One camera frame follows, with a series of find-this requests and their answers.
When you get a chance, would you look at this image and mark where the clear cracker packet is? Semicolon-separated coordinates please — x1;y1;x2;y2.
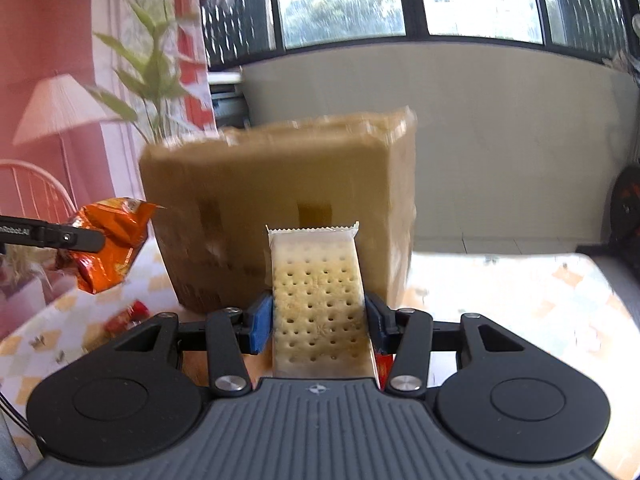
265;220;381;380

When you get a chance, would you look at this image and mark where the red snack packet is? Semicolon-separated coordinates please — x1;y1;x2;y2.
102;300;151;341

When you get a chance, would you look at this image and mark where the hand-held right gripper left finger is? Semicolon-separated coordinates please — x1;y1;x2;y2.
112;292;275;395

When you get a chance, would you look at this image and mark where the orange snack packet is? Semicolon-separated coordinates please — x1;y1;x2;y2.
55;197;168;295

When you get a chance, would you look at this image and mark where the printed backdrop cloth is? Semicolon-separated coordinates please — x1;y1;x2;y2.
0;0;221;341

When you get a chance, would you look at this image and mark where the black exercise bike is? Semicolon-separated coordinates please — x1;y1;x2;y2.
575;165;640;261

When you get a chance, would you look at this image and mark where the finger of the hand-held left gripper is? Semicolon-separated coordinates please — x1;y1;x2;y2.
33;222;107;254

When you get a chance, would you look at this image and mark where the black framed window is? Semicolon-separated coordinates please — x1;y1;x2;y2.
197;0;640;73

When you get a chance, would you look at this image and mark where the brown cardboard box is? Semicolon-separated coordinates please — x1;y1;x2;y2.
139;106;418;313

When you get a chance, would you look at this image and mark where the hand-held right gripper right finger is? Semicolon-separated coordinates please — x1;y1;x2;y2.
364;292;531;395

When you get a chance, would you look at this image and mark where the floral chequered tablecloth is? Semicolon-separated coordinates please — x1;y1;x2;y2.
0;247;640;480

